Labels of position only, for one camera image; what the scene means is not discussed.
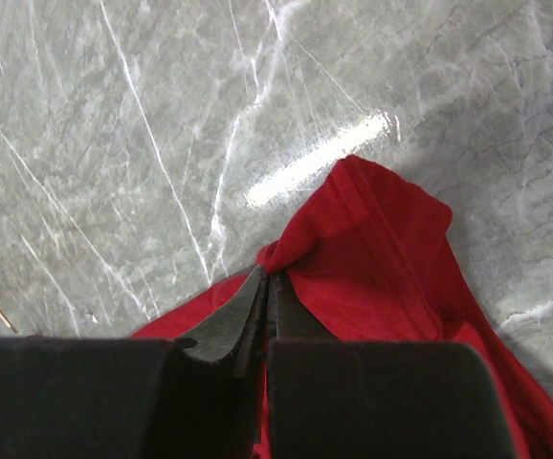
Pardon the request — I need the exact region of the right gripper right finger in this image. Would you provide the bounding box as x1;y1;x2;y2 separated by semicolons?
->
267;272;516;458

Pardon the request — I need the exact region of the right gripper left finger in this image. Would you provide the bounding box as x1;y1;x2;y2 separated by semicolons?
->
0;266;268;458

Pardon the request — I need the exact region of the dark red t shirt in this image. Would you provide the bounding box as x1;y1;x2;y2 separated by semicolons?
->
130;153;553;459

